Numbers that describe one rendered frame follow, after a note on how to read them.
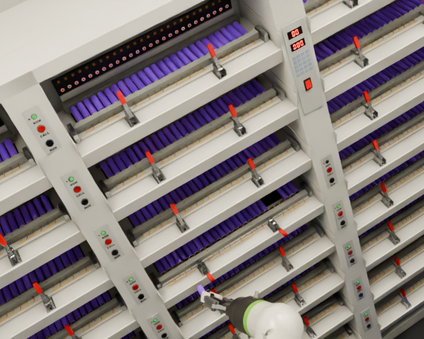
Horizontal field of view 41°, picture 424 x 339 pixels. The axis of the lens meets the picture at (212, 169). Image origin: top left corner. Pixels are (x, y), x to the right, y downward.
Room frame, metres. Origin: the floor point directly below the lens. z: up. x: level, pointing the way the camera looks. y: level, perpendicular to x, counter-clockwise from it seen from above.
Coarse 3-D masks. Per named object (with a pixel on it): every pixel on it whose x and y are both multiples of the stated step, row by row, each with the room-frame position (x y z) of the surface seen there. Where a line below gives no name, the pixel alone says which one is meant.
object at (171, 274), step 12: (300, 192) 1.43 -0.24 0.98; (288, 204) 1.41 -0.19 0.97; (300, 204) 1.40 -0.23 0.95; (264, 216) 1.39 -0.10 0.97; (240, 228) 1.38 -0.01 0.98; (252, 228) 1.38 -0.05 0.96; (228, 240) 1.35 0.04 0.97; (204, 252) 1.34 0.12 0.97; (180, 264) 1.33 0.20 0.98; (192, 264) 1.32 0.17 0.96; (168, 276) 1.30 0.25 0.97; (180, 276) 1.30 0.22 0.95
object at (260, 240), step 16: (304, 176) 1.46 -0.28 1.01; (320, 192) 1.39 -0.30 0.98; (304, 208) 1.40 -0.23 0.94; (320, 208) 1.39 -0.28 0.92; (288, 224) 1.36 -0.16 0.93; (240, 240) 1.36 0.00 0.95; (256, 240) 1.34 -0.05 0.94; (272, 240) 1.34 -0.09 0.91; (224, 256) 1.32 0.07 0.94; (240, 256) 1.31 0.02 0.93; (192, 272) 1.31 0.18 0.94; (224, 272) 1.30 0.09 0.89; (160, 288) 1.29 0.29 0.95; (176, 288) 1.28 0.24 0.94; (192, 288) 1.27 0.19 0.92
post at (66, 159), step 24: (0, 96) 1.22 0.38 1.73; (24, 96) 1.23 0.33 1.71; (24, 120) 1.22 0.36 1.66; (48, 120) 1.24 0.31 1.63; (72, 144) 1.24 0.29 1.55; (48, 168) 1.22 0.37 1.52; (72, 168) 1.23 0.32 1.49; (96, 192) 1.24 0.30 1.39; (72, 216) 1.22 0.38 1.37; (96, 216) 1.23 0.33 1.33; (96, 240) 1.22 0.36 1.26; (120, 240) 1.24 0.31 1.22; (120, 264) 1.23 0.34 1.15; (120, 288) 1.22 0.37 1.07; (144, 288) 1.24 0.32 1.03; (144, 312) 1.23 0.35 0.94
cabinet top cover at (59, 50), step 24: (120, 0) 1.49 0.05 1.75; (144, 0) 1.41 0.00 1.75; (168, 0) 1.34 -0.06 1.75; (192, 0) 1.34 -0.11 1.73; (72, 24) 1.45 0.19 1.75; (96, 24) 1.38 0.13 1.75; (120, 24) 1.31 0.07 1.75; (144, 24) 1.31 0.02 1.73; (24, 48) 1.41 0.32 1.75; (48, 48) 1.34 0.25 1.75; (72, 48) 1.27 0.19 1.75; (96, 48) 1.28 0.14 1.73; (0, 72) 1.31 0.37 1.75; (24, 72) 1.25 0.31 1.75; (48, 72) 1.25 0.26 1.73
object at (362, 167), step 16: (416, 112) 1.60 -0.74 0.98; (384, 128) 1.57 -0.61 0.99; (400, 128) 1.55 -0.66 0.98; (416, 128) 1.55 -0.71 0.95; (352, 144) 1.55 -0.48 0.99; (368, 144) 1.53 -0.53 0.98; (384, 144) 1.53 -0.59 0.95; (400, 144) 1.51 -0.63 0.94; (416, 144) 1.49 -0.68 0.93; (352, 160) 1.49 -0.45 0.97; (368, 160) 1.49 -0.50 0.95; (384, 160) 1.46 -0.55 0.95; (400, 160) 1.47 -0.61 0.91; (352, 176) 1.45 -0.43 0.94; (368, 176) 1.43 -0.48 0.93; (352, 192) 1.42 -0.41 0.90
